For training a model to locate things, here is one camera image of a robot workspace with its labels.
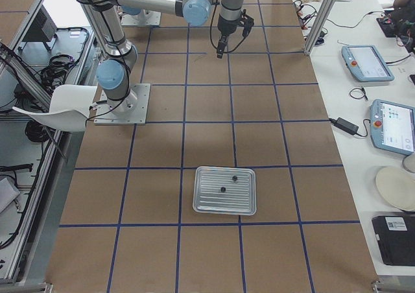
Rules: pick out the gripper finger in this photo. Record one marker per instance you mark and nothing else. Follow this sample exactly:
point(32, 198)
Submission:
point(219, 54)

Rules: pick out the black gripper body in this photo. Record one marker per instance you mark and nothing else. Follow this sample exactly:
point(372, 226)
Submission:
point(224, 30)

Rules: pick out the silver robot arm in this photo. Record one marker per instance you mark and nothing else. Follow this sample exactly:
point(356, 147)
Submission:
point(113, 74)

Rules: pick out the silver metal tray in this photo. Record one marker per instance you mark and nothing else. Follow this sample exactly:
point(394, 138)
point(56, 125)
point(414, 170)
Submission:
point(239, 199)

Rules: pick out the black power adapter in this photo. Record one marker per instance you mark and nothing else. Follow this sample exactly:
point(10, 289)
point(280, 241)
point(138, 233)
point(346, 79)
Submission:
point(344, 125)

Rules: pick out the upper blue teach pendant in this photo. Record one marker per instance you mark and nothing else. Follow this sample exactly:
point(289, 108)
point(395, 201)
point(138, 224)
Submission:
point(366, 64)

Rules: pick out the blue teach pendant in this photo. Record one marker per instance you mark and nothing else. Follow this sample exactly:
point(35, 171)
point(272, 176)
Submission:
point(392, 126)
point(366, 64)

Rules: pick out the white plastic chair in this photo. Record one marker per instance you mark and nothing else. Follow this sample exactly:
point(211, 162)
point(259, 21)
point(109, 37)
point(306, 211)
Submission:
point(68, 110)

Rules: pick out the lower blue teach pendant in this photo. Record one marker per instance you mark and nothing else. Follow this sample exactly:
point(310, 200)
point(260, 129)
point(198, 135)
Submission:
point(392, 126)

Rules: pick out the white round plate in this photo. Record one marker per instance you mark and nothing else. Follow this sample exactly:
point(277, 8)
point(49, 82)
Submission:
point(396, 186)

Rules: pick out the black laptop box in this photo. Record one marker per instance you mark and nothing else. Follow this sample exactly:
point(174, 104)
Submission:
point(395, 239)

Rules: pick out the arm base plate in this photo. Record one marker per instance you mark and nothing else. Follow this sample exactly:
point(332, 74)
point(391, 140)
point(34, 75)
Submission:
point(144, 19)
point(133, 110)

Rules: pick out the aluminium frame post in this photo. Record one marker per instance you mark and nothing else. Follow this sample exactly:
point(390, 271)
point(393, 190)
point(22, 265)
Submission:
point(322, 15)

